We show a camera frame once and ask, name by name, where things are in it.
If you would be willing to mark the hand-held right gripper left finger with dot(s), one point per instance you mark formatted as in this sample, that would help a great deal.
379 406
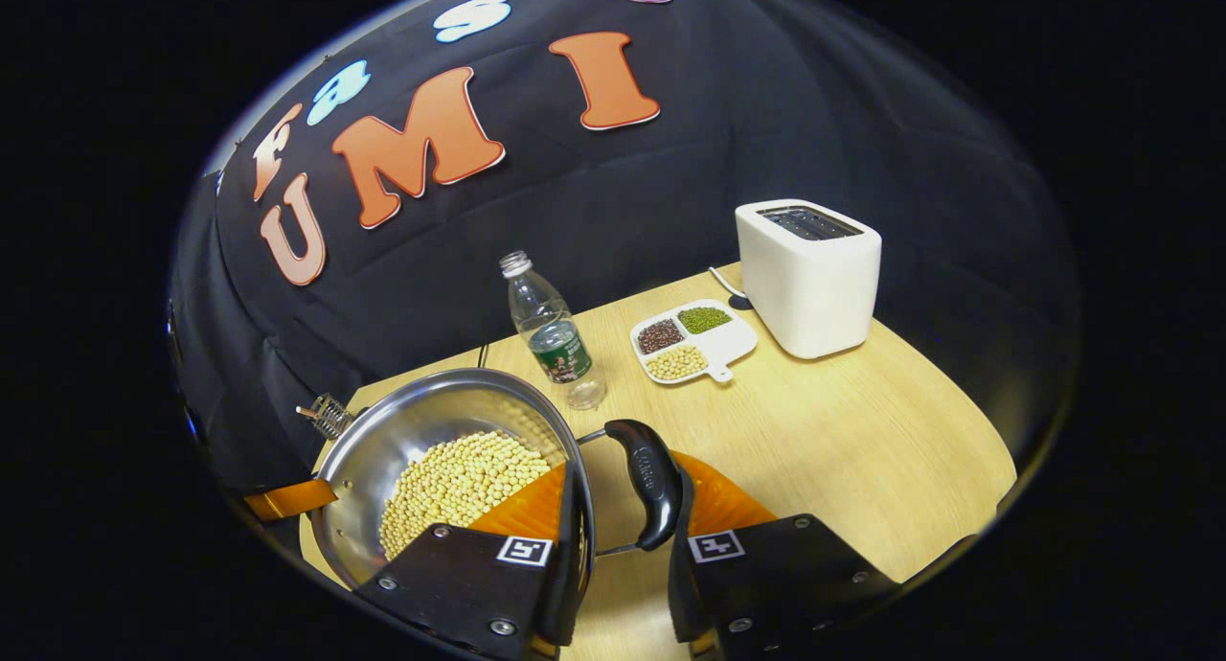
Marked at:
571 565

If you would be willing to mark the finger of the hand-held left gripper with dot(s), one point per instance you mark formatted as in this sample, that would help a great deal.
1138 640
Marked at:
292 499

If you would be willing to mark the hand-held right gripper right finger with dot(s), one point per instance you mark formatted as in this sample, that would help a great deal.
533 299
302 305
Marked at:
682 594

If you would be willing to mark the pile of yellow soybeans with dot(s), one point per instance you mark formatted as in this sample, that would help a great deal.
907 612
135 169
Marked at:
450 489

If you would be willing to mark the clear plastic water bottle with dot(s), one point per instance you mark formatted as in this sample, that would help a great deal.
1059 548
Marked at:
556 340

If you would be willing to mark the white divided bean tray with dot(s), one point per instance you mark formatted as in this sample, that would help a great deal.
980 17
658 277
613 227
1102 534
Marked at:
728 340

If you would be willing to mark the white toaster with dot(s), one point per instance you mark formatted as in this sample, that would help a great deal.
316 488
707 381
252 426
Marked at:
814 287

